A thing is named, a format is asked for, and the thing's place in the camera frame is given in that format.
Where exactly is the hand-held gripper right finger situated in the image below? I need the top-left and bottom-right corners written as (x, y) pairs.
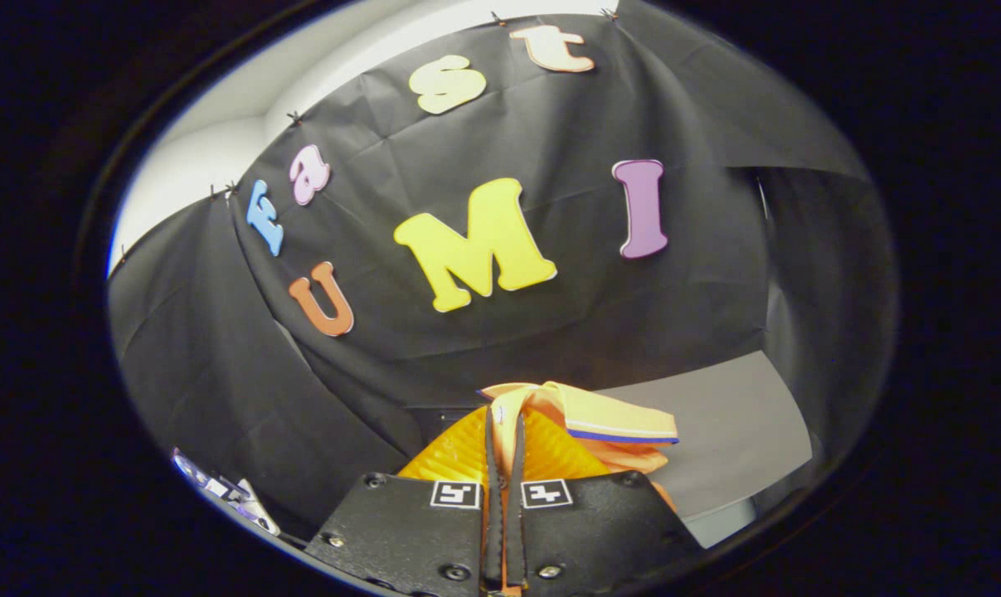
top-left (504, 406), bottom-right (705, 597)

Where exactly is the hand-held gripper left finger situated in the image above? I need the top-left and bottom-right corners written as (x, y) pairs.
top-left (305, 405), bottom-right (505, 597)

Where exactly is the orange polo shirt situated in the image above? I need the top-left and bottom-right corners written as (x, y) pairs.
top-left (477, 381), bottom-right (681, 515)

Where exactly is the grey cabinet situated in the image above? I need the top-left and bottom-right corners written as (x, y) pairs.
top-left (587, 350), bottom-right (814, 548)

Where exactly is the white and blue object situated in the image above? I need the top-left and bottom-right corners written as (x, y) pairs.
top-left (171, 448), bottom-right (281, 536)

